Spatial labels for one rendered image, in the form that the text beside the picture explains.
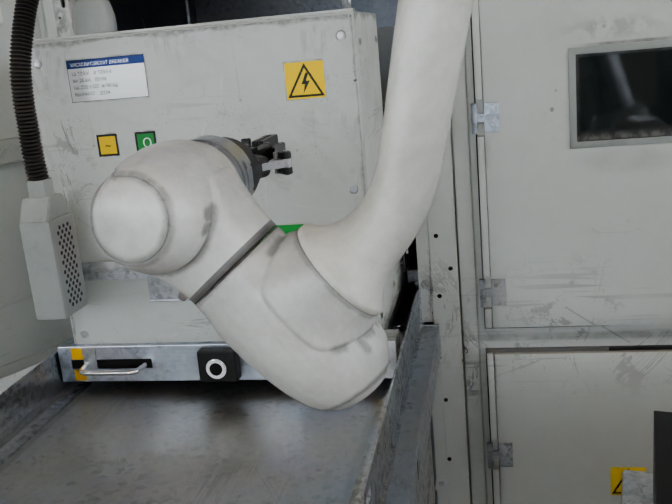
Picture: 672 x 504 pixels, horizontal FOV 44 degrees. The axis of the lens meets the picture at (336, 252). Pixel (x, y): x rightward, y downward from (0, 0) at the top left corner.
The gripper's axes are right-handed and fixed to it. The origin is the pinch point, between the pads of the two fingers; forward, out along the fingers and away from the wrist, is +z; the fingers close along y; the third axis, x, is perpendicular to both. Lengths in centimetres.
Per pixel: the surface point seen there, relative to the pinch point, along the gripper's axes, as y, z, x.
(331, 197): 5.0, 13.5, -9.1
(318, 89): 4.6, 13.5, 6.1
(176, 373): -21.6, 12.4, -35.3
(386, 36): 4, 102, 12
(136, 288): -26.7, 13.6, -21.7
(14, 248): -56, 29, -18
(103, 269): -29.5, 9.7, -17.4
